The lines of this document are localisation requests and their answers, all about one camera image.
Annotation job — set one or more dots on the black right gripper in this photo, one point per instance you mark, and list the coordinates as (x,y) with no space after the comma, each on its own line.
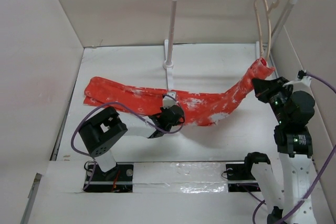
(262,88)

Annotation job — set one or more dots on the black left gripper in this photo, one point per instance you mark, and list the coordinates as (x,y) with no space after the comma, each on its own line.
(163,110)

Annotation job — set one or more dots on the orange white-speckled trousers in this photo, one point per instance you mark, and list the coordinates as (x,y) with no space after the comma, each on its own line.
(201,109)

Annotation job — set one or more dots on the wooden clothes hanger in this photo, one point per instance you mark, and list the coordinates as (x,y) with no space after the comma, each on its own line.
(265,54)

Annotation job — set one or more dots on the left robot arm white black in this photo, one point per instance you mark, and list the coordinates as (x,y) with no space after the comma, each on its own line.
(102,131)

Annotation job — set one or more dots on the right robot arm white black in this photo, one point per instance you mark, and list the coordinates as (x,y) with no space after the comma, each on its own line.
(290,204)

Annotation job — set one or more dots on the white clothes rack with metal bar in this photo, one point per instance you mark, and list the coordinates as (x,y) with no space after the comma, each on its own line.
(219,21)

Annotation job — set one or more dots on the silver foil tape strip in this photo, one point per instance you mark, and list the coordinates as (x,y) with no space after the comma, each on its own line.
(179,177)

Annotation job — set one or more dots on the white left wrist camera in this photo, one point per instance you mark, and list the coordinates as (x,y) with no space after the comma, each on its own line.
(169,99)

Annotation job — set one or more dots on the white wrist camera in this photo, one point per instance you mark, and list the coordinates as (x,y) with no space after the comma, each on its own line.
(169,99)
(302,80)

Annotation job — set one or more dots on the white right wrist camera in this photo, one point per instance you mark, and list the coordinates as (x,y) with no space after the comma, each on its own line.
(302,80)

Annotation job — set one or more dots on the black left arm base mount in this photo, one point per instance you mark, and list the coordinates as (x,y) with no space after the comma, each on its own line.
(119,180)

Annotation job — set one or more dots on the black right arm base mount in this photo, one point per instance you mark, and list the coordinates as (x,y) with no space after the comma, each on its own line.
(239,180)

